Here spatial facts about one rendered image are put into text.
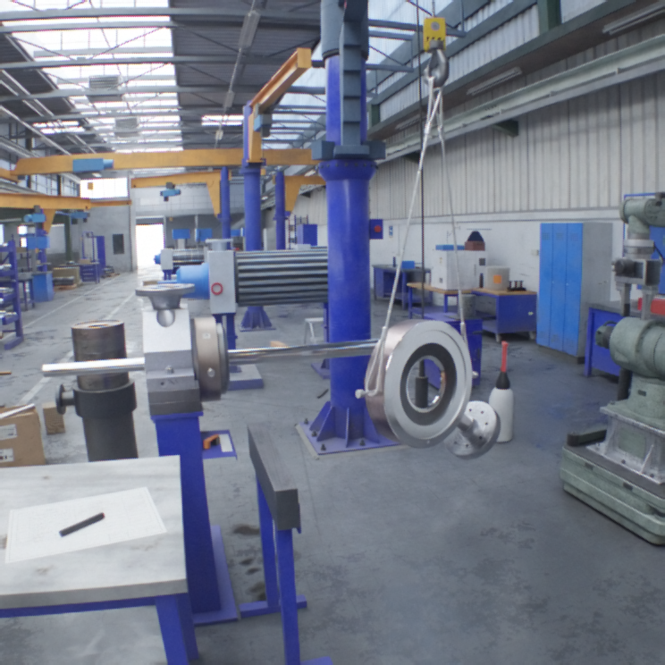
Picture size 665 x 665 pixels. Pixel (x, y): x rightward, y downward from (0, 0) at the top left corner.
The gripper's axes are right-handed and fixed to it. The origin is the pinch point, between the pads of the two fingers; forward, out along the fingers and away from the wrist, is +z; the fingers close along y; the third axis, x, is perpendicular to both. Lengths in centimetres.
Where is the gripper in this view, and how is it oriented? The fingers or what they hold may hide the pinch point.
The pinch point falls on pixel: (635, 311)
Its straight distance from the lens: 310.1
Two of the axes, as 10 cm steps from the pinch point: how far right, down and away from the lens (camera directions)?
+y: -3.1, -1.6, 9.4
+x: -9.5, 0.7, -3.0
